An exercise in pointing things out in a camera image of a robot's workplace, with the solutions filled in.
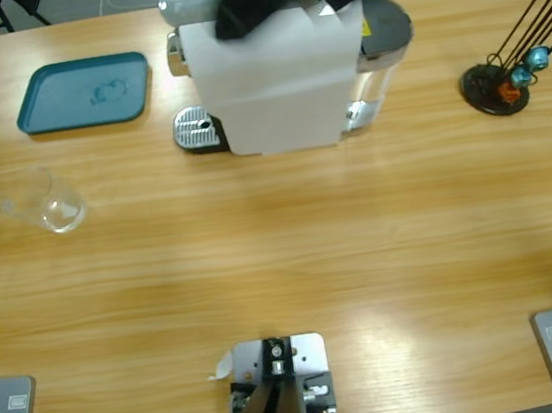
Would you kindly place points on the silver drip tray grate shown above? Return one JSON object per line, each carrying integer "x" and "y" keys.
{"x": 190, "y": 126}

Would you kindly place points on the grey camera mounting plate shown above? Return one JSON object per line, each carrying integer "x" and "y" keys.
{"x": 310, "y": 358}

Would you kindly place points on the white paper tag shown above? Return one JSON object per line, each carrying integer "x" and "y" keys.
{"x": 222, "y": 366}

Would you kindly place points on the clear water tank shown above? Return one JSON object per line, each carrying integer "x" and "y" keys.
{"x": 382, "y": 82}

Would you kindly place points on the clear drinking glass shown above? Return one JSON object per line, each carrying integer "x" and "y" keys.
{"x": 63, "y": 217}

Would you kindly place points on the blue coffee capsule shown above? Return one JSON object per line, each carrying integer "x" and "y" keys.
{"x": 522, "y": 77}
{"x": 538, "y": 57}

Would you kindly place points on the teal plastic tray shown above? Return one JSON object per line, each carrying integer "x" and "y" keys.
{"x": 68, "y": 111}

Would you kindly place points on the orange coffee capsule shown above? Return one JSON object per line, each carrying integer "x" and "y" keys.
{"x": 509, "y": 93}

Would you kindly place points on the white capsule coffee machine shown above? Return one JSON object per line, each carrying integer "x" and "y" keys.
{"x": 282, "y": 90}

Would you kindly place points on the black capsule holder with rods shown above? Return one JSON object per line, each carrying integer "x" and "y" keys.
{"x": 480, "y": 85}

